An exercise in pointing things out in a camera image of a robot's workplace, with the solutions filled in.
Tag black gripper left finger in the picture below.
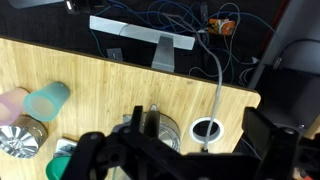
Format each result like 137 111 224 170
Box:
61 105 201 180

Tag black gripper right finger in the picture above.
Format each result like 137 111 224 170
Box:
241 106 320 180

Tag translucent blue plastic cup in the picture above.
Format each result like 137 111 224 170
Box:
23 81 72 123

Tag green plastic plate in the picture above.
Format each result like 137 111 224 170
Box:
45 155 73 180

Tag translucent pink plastic cup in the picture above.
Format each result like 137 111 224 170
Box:
0 87 30 127

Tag steel pot with lid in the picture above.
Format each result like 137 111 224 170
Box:
0 114 48 159

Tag dark grey cabinet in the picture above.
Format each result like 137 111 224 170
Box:
248 0 320 89

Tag grey floor outlet box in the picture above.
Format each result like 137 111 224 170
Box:
106 47 124 62

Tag orange small object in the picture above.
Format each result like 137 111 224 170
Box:
208 18 236 36

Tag glass kettle with black handle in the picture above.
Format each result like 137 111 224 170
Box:
111 103 183 154

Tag white cable grommet ring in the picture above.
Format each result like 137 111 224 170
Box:
188 116 225 145

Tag grey cable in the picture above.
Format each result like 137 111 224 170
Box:
163 13 224 153

